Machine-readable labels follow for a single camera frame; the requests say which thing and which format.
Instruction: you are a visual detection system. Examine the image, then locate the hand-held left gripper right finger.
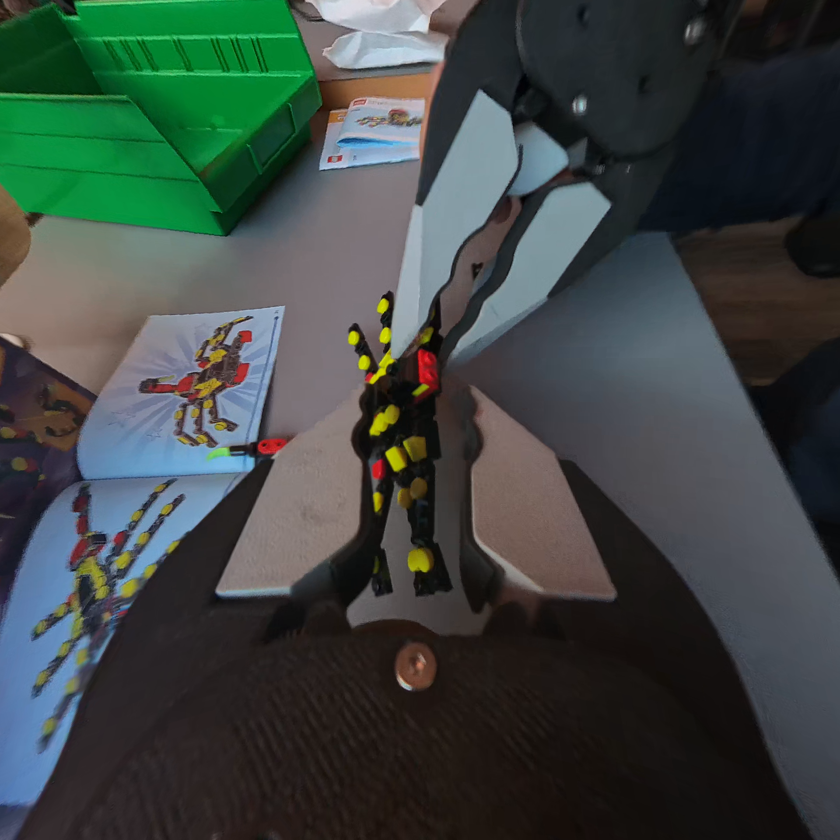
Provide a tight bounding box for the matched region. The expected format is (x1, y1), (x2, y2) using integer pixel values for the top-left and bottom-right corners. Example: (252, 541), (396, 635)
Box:
(459, 386), (618, 611)

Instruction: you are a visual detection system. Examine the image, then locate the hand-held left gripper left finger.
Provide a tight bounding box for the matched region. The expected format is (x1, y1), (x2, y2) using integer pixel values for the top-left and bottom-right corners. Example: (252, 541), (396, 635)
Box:
(215, 387), (388, 608)

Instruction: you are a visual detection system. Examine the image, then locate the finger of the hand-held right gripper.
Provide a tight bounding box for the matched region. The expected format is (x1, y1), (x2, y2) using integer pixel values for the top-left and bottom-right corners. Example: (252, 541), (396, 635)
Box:
(395, 88), (524, 368)
(445, 179), (614, 366)

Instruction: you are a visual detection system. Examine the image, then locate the black yellow lego creature model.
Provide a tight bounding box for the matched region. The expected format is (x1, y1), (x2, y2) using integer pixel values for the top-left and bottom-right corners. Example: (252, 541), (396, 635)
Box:
(209, 290), (455, 598)

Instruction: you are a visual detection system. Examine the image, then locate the small folded lego leaflet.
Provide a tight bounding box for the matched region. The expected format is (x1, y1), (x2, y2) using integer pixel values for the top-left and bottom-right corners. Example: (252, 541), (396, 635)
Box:
(318, 97), (427, 172)

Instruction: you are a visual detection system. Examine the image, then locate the open lego instruction booklet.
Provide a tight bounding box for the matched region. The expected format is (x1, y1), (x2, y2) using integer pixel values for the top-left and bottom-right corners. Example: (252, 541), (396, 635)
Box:
(0, 305), (286, 808)

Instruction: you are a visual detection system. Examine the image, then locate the purple lego set box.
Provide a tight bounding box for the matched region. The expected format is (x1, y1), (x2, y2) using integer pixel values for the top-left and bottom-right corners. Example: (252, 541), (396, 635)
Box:
(0, 336), (99, 592)

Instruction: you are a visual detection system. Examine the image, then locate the person's navy clothing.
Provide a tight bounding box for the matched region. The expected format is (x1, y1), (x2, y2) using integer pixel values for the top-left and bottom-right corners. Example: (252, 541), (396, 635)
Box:
(637, 36), (840, 532)

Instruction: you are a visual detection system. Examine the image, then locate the white crumpled paper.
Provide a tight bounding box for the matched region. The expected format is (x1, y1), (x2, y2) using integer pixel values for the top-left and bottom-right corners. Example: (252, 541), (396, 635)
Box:
(305, 0), (463, 70)

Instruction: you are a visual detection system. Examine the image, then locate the green plastic storage bin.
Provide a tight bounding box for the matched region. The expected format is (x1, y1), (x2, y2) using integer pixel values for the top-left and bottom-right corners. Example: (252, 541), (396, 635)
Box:
(0, 0), (324, 237)

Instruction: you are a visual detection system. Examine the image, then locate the wooden tray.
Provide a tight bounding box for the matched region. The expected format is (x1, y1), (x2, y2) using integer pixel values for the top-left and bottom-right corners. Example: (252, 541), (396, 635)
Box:
(0, 185), (32, 287)

